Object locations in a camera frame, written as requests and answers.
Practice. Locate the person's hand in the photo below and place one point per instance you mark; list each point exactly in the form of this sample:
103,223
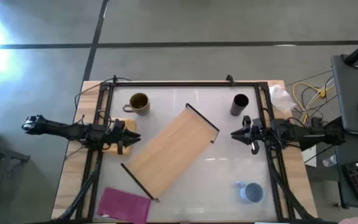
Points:
357,220

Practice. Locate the blue-grey ceramic mug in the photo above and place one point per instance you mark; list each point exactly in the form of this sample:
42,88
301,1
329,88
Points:
253,193

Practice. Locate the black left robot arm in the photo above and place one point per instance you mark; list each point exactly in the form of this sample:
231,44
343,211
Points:
57,129

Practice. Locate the folded yellow cloth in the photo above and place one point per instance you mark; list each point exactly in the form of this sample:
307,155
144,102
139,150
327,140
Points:
130,124

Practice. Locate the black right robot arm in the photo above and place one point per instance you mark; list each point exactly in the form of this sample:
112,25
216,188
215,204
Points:
303,133

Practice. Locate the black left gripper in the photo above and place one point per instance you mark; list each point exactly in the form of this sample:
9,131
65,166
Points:
117,133

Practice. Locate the wooden shelf with black legs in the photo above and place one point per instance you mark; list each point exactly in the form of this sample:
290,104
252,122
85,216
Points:
172,149

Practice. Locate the magenta cloth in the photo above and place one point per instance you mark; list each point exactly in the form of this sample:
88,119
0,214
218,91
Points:
124,205

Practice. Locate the dark grey desk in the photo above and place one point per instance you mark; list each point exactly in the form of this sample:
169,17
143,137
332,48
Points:
346,93

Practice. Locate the tall black cup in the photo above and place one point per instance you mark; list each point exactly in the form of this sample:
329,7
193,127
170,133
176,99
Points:
239,105

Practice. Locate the black metal table frame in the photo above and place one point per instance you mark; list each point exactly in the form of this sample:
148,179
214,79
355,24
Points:
185,84

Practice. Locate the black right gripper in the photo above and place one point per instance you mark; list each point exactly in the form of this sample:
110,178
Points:
255,133

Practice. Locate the white crumpled cloth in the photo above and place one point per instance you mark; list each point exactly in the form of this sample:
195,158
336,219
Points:
281,98

